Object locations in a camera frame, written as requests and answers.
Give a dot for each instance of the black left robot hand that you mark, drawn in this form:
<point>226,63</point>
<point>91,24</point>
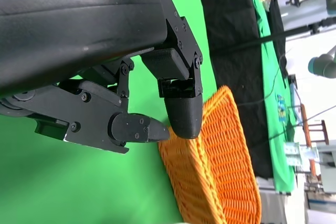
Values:
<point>78,24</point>

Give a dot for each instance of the grey blue-jointed robot arm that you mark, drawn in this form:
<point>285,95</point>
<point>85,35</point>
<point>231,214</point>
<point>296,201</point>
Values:
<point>323,66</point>

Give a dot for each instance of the orange wicker basket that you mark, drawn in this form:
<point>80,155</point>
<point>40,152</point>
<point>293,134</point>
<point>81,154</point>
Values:
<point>223,169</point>

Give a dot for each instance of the black cloth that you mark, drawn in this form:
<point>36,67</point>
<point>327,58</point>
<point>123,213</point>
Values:
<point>231,24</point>

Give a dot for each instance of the green tablecloth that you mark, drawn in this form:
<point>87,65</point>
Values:
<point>78,182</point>

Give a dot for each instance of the black pole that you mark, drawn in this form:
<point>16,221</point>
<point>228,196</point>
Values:
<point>275,37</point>

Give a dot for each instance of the green cloth with logo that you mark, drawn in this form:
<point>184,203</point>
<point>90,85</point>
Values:
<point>278,129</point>

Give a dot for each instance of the wooden chair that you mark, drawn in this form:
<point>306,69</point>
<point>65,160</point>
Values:
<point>312,134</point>

